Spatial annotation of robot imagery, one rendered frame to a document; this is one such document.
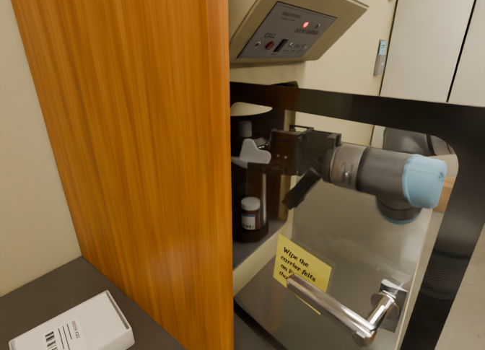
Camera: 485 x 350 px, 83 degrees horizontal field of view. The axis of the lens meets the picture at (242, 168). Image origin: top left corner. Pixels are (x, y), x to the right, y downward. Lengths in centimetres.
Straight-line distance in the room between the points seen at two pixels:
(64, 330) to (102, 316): 6
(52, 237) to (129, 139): 47
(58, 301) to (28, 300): 6
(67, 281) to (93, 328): 21
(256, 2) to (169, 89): 13
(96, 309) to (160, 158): 36
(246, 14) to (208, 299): 37
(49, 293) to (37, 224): 16
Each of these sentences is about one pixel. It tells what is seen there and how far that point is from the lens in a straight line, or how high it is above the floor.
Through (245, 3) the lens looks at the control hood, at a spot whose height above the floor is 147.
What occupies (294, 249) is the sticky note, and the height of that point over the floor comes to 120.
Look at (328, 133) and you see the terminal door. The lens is 27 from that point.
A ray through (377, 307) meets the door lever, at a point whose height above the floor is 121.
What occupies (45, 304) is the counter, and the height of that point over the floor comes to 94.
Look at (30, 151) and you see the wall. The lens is 76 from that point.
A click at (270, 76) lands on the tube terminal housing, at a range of 53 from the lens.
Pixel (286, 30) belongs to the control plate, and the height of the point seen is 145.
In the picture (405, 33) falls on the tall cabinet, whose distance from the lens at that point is 344.
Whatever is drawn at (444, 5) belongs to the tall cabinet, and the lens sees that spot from 343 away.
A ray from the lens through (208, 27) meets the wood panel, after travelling 28.
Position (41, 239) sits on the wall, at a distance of 83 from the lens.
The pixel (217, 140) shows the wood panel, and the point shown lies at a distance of 29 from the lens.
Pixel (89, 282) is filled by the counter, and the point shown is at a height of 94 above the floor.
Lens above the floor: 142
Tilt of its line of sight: 22 degrees down
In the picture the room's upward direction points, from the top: straight up
